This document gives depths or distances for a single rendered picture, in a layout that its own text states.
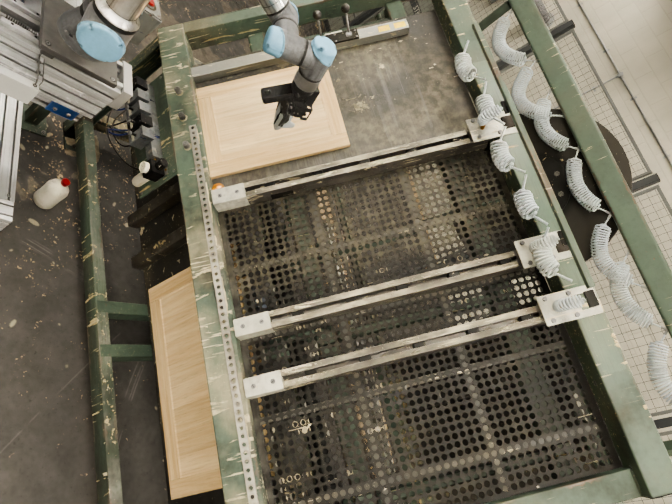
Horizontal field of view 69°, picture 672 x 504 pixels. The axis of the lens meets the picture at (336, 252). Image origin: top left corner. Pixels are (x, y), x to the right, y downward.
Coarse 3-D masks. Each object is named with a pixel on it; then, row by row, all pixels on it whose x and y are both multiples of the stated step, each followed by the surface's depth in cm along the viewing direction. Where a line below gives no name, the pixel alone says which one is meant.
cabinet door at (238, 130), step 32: (224, 96) 207; (256, 96) 206; (320, 96) 204; (224, 128) 201; (256, 128) 201; (288, 128) 200; (320, 128) 199; (224, 160) 196; (256, 160) 195; (288, 160) 196
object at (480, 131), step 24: (480, 120) 177; (408, 144) 188; (432, 144) 189; (456, 144) 187; (480, 144) 190; (312, 168) 186; (336, 168) 188; (360, 168) 185; (384, 168) 189; (216, 192) 185; (240, 192) 184; (264, 192) 184; (288, 192) 189
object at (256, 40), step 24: (360, 24) 225; (456, 192) 192; (480, 216) 188; (312, 288) 181; (456, 312) 180; (504, 312) 175; (360, 336) 178; (504, 336) 174; (528, 384) 166; (528, 408) 168; (360, 432) 164; (528, 456) 160; (432, 480) 159
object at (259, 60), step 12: (384, 24) 213; (360, 36) 211; (372, 36) 211; (384, 36) 213; (396, 36) 215; (336, 48) 213; (228, 60) 210; (240, 60) 210; (252, 60) 210; (264, 60) 209; (276, 60) 211; (192, 72) 209; (204, 72) 209; (216, 72) 209; (228, 72) 211; (240, 72) 212
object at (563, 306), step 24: (576, 288) 162; (528, 312) 163; (552, 312) 159; (576, 312) 158; (600, 312) 159; (432, 336) 162; (456, 336) 166; (480, 336) 162; (336, 360) 161; (360, 360) 162; (384, 360) 161; (264, 384) 160; (288, 384) 160
